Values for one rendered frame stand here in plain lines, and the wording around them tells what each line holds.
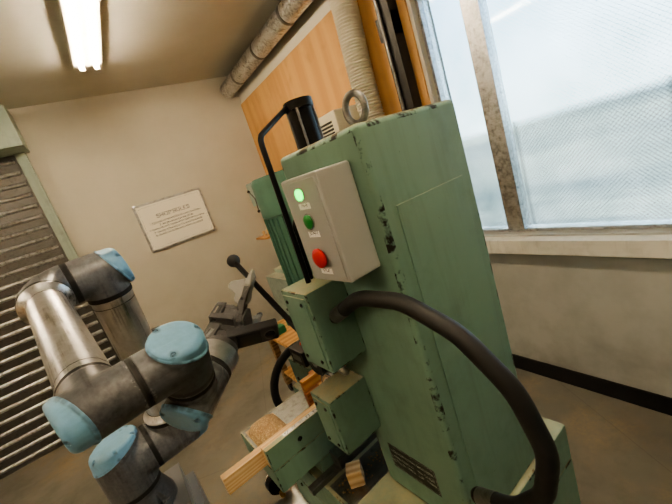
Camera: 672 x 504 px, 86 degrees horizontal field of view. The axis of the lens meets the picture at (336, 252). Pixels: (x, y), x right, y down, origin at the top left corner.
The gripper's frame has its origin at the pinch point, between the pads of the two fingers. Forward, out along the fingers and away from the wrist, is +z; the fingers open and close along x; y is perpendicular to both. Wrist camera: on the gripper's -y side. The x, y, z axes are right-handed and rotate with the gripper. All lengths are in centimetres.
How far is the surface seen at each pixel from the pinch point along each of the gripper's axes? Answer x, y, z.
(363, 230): -36, -29, -24
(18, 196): 62, 261, 147
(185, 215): 109, 168, 215
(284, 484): 25.0, -14.2, -34.1
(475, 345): -31, -43, -38
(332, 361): -12.7, -24.7, -28.7
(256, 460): 20.5, -7.7, -32.2
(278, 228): -20.8, -7.6, -1.0
